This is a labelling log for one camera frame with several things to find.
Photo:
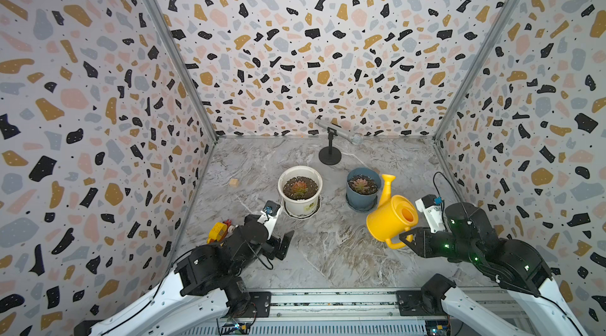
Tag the green circuit board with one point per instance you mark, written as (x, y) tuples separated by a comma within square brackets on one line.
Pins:
[(234, 328), (437, 328)]

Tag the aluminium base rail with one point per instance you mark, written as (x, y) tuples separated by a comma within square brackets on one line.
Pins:
[(360, 312)]

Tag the white plant pot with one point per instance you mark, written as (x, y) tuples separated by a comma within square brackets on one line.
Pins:
[(314, 182)]

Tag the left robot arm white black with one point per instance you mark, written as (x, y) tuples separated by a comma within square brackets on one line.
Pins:
[(206, 284)]

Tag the yellow plastic watering can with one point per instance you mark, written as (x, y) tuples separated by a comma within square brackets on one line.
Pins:
[(394, 215)]

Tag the yellow red toy car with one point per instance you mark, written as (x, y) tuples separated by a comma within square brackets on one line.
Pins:
[(219, 231)]

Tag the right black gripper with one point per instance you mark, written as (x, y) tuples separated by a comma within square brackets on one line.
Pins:
[(420, 243)]

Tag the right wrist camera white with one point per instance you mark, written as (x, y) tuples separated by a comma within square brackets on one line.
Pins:
[(430, 206)]

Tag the pink succulent in blue pot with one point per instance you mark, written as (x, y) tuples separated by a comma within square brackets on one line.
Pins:
[(363, 185)]

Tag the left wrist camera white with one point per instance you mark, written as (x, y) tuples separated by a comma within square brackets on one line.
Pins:
[(269, 216)]

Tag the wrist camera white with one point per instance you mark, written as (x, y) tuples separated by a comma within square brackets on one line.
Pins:
[(430, 206), (269, 216)]

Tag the left green circuit board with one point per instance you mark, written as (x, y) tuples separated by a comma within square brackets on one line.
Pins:
[(234, 328)]

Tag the white saucer under white pot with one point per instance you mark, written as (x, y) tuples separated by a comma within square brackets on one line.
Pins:
[(307, 215)]

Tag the blue plant pot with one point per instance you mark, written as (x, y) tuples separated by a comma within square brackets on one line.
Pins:
[(359, 200)]

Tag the blue saucer under blue pot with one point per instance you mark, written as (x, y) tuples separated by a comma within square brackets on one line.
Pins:
[(365, 209)]

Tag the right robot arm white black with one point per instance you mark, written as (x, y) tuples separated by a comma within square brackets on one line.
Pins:
[(462, 233)]

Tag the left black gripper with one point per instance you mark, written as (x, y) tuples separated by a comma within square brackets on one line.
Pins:
[(275, 251)]

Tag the microphone on black stand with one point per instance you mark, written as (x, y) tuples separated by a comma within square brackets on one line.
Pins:
[(330, 155)]

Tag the right green circuit board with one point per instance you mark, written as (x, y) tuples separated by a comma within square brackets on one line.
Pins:
[(437, 328)]

